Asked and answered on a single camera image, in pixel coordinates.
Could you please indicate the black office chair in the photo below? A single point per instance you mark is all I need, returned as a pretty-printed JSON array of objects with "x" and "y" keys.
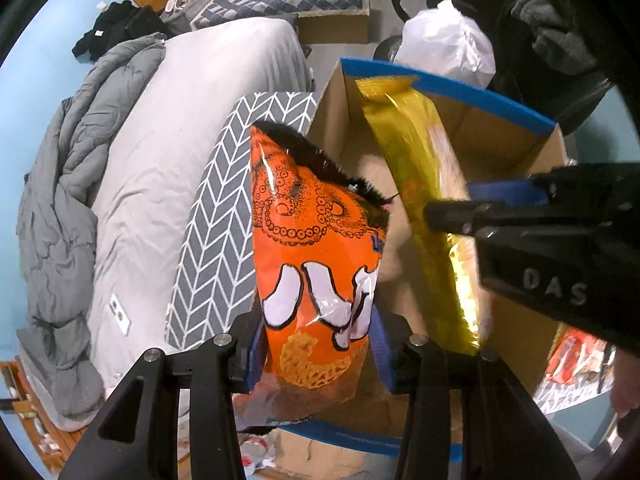
[{"x": 387, "y": 49}]

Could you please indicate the grey quilted duvet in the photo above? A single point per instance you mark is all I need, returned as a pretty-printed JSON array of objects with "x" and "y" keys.
[{"x": 56, "y": 228}]

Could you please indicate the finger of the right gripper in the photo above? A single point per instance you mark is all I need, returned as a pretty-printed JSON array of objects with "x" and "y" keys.
[
  {"x": 517, "y": 192},
  {"x": 457, "y": 216}
]

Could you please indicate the bed with grey sheet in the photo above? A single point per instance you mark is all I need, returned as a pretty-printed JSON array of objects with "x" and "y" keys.
[{"x": 153, "y": 168}]

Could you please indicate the orange octopus chip bag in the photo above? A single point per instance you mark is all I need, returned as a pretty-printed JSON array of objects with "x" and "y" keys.
[{"x": 318, "y": 238}]

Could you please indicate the long gold snack pack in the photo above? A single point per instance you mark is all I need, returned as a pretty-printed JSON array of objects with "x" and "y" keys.
[{"x": 417, "y": 151}]

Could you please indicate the red transparent snack bag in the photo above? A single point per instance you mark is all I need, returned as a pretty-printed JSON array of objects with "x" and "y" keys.
[{"x": 577, "y": 353}]

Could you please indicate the black clothes pile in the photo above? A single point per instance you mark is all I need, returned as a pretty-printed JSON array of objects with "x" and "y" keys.
[{"x": 120, "y": 21}]

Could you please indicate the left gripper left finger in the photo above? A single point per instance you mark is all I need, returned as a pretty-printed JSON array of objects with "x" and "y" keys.
[{"x": 134, "y": 436}]

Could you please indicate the blue cardboard box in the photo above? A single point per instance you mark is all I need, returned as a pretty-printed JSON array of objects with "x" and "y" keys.
[{"x": 468, "y": 136}]

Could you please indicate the white plastic bag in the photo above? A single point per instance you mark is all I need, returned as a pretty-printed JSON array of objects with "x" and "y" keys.
[{"x": 445, "y": 42}]

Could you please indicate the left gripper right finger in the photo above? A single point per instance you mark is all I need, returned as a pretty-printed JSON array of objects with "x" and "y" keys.
[{"x": 505, "y": 435}]

